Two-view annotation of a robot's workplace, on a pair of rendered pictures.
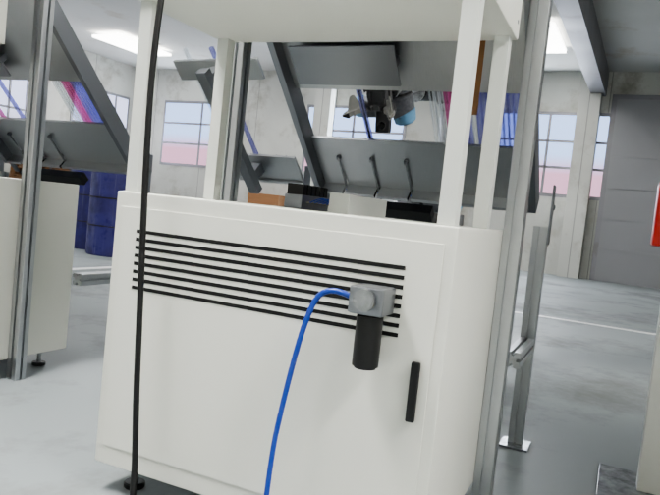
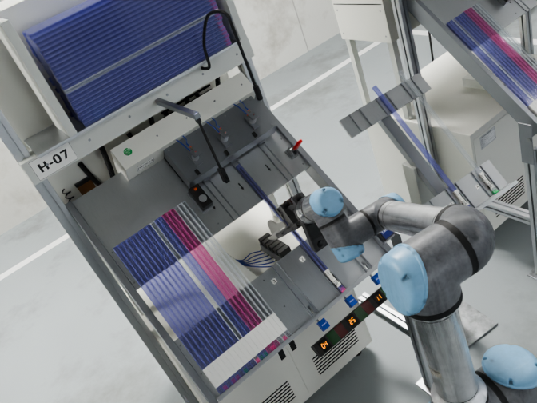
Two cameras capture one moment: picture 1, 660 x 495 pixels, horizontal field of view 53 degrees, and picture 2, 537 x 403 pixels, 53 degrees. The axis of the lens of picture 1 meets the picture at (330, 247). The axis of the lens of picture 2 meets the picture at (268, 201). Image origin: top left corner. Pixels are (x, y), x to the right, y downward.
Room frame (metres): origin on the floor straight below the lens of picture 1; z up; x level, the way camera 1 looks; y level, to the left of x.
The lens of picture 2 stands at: (2.85, -1.07, 1.84)
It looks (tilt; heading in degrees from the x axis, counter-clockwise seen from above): 32 degrees down; 133
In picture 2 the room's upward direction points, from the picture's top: 23 degrees counter-clockwise
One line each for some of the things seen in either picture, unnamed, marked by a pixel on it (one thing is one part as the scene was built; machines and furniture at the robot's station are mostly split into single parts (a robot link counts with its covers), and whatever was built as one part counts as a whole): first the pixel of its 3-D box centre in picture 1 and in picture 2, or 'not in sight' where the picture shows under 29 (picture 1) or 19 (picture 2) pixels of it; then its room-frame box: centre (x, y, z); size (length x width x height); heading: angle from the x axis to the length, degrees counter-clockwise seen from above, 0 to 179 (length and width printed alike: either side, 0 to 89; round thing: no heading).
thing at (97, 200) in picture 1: (107, 209); not in sight; (6.29, 2.15, 0.40); 1.08 x 0.66 x 0.80; 53
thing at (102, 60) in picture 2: not in sight; (133, 37); (1.63, -0.01, 1.52); 0.51 x 0.13 x 0.27; 66
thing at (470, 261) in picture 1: (324, 348); (245, 317); (1.49, -0.01, 0.31); 0.70 x 0.65 x 0.62; 66
